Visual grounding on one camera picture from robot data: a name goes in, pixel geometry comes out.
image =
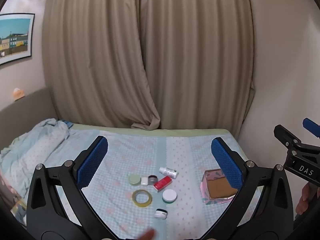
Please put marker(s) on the bed with blue floral sheet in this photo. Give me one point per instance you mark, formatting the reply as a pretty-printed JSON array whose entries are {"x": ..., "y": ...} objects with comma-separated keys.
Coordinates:
[{"x": 150, "y": 150}]

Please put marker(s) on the person's left hand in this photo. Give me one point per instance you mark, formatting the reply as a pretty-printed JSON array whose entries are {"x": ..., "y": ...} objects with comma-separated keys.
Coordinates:
[{"x": 147, "y": 235}]

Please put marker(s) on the red rectangular box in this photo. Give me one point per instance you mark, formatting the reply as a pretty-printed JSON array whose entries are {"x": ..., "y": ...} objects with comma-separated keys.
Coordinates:
[{"x": 162, "y": 184}]

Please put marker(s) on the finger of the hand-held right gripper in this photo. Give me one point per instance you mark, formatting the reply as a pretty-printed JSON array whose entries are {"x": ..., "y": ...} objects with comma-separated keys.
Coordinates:
[
  {"x": 312, "y": 127},
  {"x": 285, "y": 136}
]

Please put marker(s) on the crumpled light blue blanket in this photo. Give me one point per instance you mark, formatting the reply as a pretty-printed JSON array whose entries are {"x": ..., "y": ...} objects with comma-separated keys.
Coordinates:
[{"x": 32, "y": 145}]

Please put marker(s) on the small round tin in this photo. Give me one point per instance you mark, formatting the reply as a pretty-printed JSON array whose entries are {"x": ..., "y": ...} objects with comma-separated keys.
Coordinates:
[{"x": 153, "y": 180}]

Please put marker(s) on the small white and black jar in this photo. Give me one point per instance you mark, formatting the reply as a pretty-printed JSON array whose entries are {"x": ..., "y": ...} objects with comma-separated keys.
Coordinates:
[{"x": 160, "y": 214}]

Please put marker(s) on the person's right hand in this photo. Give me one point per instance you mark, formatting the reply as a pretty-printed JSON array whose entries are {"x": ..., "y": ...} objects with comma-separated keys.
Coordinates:
[{"x": 306, "y": 198}]

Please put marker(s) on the white earbud case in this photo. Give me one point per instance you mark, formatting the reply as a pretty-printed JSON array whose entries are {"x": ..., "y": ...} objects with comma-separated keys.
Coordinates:
[{"x": 144, "y": 181}]

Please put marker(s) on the beige curtain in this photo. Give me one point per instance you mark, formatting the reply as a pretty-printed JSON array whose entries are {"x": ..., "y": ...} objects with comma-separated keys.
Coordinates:
[
  {"x": 200, "y": 55},
  {"x": 95, "y": 55}
]

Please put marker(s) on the pale green round lid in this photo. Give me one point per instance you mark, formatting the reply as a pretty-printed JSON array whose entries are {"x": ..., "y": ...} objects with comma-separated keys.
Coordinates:
[{"x": 134, "y": 179}]

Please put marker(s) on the pink cardboard box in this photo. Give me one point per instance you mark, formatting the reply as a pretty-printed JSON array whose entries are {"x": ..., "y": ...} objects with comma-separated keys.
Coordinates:
[{"x": 220, "y": 190}]

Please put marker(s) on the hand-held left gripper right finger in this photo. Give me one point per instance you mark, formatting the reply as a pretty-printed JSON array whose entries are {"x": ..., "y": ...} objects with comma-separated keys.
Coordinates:
[{"x": 226, "y": 165}]

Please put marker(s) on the patterned cloth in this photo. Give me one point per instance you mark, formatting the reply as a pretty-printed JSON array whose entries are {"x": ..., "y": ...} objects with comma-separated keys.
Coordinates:
[{"x": 18, "y": 211}]

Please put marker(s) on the grey headboard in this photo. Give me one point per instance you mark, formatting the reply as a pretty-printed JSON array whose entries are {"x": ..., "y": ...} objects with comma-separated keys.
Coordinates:
[{"x": 30, "y": 112}]

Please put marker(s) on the white-lidded green jar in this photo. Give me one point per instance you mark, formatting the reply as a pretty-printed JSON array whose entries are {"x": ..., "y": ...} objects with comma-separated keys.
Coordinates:
[{"x": 169, "y": 195}]

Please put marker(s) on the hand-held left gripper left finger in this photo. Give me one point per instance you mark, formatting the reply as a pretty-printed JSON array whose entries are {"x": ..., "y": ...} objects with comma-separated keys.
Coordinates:
[{"x": 92, "y": 163}]

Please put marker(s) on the small orange toy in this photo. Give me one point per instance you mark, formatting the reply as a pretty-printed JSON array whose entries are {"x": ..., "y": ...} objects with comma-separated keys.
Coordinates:
[{"x": 18, "y": 94}]

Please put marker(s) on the framed wall picture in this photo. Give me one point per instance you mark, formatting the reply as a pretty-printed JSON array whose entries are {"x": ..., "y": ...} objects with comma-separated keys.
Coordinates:
[{"x": 15, "y": 38}]

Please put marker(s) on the white plastic bottle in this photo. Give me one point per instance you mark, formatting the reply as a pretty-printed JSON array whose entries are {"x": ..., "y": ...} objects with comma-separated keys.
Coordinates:
[{"x": 168, "y": 172}]

